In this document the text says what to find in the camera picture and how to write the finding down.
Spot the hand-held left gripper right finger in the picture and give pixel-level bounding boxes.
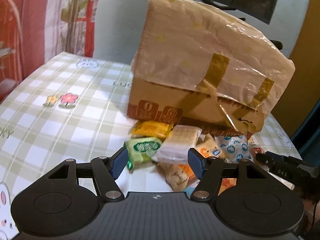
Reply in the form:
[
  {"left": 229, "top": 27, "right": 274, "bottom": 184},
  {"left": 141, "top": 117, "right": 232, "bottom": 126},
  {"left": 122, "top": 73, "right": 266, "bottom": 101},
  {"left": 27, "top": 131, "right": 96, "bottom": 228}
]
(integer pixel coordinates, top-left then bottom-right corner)
[{"left": 187, "top": 148, "right": 269, "bottom": 202}]

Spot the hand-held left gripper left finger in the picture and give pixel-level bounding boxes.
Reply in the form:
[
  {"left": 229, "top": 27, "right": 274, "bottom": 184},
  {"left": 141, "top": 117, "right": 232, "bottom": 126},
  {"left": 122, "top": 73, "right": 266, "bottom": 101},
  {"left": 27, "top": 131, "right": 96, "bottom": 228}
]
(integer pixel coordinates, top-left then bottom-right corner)
[{"left": 46, "top": 147, "right": 129, "bottom": 202}]

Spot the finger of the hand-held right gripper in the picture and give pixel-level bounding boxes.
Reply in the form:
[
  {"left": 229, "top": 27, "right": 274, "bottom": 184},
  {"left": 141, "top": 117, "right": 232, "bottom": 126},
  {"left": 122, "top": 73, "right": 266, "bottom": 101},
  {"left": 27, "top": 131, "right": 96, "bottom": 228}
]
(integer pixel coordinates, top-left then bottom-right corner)
[{"left": 255, "top": 151, "right": 297, "bottom": 186}]

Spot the orange white snack packet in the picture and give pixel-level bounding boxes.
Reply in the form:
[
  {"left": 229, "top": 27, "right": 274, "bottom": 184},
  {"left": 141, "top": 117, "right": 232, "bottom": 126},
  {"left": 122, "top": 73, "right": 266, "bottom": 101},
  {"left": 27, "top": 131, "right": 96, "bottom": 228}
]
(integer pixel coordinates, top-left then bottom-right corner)
[{"left": 195, "top": 140, "right": 225, "bottom": 159}]

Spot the beige snack packet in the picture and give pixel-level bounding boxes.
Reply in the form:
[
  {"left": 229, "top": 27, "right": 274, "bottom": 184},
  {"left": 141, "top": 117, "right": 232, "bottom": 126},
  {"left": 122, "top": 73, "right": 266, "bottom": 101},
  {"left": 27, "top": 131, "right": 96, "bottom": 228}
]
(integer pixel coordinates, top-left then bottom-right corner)
[{"left": 157, "top": 162, "right": 190, "bottom": 190}]

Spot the lime green snack packet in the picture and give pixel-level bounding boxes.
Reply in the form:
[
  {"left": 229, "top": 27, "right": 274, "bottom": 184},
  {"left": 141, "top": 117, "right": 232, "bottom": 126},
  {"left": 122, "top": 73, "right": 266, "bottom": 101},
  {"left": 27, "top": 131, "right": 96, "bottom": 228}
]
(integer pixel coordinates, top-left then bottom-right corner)
[{"left": 124, "top": 136, "right": 163, "bottom": 171}]

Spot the white wafer packet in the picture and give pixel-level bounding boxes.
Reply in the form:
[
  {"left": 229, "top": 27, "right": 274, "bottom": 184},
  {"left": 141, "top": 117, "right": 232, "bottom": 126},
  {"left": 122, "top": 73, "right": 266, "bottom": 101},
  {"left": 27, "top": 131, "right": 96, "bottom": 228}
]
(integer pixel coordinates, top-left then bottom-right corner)
[{"left": 152, "top": 125, "right": 202, "bottom": 163}]

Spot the blue dotted clear packet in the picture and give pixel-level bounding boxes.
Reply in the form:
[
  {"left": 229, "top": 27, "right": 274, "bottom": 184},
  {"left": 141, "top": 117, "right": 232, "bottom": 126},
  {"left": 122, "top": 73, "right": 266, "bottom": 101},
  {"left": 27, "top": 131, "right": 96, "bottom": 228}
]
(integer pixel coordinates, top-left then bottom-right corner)
[{"left": 216, "top": 134, "right": 250, "bottom": 163}]

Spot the yellow snack packet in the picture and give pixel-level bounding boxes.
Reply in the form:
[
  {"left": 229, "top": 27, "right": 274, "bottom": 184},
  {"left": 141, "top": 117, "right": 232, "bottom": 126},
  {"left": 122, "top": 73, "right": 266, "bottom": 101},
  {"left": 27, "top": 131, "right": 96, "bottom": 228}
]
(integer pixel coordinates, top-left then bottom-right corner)
[{"left": 130, "top": 120, "right": 175, "bottom": 140}]

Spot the cardboard box with plastic liner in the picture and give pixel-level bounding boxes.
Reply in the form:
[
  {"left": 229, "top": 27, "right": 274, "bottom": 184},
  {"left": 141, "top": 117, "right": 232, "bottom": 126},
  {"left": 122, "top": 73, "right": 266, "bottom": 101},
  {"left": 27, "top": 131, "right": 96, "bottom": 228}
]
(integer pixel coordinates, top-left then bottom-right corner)
[{"left": 127, "top": 0, "right": 296, "bottom": 137}]

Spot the red white candy wrapper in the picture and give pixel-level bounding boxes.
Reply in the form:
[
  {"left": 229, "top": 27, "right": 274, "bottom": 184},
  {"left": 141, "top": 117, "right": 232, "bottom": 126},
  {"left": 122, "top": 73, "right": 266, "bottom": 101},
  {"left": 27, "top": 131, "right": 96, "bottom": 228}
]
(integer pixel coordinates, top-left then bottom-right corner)
[{"left": 251, "top": 144, "right": 265, "bottom": 155}]

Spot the checked tablecloth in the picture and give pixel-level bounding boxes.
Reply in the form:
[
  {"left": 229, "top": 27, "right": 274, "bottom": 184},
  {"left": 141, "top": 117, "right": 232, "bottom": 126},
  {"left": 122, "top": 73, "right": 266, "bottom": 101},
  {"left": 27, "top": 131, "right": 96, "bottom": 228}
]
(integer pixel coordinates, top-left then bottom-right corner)
[{"left": 0, "top": 52, "right": 303, "bottom": 240}]

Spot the wooden door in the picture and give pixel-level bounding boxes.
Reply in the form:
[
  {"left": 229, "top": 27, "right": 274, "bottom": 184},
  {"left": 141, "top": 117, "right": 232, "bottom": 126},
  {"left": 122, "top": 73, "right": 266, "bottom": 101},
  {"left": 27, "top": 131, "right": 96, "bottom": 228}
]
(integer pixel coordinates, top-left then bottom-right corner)
[{"left": 287, "top": 0, "right": 316, "bottom": 63}]

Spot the black exercise bike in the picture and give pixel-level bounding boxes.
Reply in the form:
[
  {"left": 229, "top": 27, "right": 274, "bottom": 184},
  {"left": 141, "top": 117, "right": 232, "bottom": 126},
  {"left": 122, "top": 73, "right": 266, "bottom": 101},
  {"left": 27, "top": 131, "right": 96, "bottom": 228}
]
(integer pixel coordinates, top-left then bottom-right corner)
[{"left": 186, "top": 0, "right": 284, "bottom": 50}]

